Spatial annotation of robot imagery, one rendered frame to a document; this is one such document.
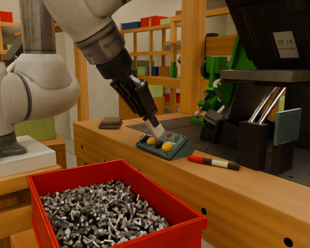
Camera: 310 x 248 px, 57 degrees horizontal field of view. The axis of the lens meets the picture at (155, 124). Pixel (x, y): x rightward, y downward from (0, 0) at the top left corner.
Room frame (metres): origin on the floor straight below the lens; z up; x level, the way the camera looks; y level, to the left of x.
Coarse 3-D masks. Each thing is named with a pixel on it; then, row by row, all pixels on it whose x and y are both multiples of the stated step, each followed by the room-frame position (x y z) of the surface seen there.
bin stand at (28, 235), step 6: (18, 234) 0.53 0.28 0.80; (24, 234) 0.53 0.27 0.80; (30, 234) 0.53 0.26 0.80; (12, 240) 0.51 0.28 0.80; (18, 240) 0.51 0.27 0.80; (24, 240) 0.51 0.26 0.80; (30, 240) 0.51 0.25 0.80; (12, 246) 0.50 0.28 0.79; (18, 246) 0.49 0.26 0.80; (24, 246) 0.49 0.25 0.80; (30, 246) 0.49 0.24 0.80; (36, 246) 0.49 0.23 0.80
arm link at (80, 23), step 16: (48, 0) 0.54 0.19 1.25; (64, 0) 0.53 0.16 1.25; (80, 0) 0.53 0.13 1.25; (96, 0) 0.54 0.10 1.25; (112, 0) 0.56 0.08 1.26; (64, 16) 0.54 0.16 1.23; (80, 16) 0.54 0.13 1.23; (96, 16) 0.55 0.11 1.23; (80, 32) 0.56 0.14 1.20; (96, 32) 0.56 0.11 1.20
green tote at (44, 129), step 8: (40, 120) 1.31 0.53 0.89; (48, 120) 1.32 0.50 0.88; (16, 128) 1.26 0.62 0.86; (24, 128) 1.27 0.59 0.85; (32, 128) 1.29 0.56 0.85; (40, 128) 1.31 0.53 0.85; (48, 128) 1.32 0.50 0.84; (16, 136) 1.26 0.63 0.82; (32, 136) 1.28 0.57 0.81; (40, 136) 1.30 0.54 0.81; (48, 136) 1.32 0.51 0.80
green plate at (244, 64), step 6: (240, 42) 0.81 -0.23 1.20; (234, 48) 0.82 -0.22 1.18; (240, 48) 0.82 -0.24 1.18; (234, 54) 0.82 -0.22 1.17; (240, 54) 0.82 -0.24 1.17; (234, 60) 0.82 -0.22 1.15; (240, 60) 0.81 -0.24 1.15; (246, 60) 0.80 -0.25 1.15; (234, 66) 0.83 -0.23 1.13; (240, 66) 0.81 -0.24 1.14; (246, 66) 0.80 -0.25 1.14; (252, 66) 0.78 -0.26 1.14; (234, 84) 0.85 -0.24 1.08
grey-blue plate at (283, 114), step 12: (300, 108) 0.66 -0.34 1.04; (276, 120) 0.61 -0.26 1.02; (288, 120) 0.63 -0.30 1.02; (300, 120) 0.66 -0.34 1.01; (276, 132) 0.61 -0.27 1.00; (288, 132) 0.63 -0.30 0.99; (276, 144) 0.61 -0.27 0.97; (288, 144) 0.63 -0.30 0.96; (276, 156) 0.61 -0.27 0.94; (288, 156) 0.63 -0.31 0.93; (276, 168) 0.61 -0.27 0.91; (288, 168) 0.63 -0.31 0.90
